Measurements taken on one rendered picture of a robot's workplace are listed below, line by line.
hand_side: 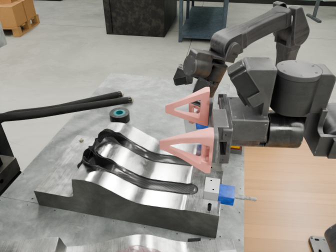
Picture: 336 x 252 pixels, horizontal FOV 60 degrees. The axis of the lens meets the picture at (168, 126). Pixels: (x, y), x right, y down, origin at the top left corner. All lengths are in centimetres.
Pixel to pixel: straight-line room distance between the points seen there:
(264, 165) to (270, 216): 21
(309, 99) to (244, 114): 8
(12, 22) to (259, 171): 472
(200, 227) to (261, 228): 17
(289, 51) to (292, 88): 62
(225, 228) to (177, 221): 13
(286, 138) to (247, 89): 10
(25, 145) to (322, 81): 237
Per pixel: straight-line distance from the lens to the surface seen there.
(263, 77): 40
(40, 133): 268
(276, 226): 87
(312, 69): 43
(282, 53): 104
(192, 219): 76
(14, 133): 278
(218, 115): 42
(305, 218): 91
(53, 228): 86
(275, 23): 94
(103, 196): 78
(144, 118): 120
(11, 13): 523
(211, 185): 75
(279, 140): 45
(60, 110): 113
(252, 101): 41
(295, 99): 42
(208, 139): 38
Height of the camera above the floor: 146
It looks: 35 degrees down
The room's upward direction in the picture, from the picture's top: straight up
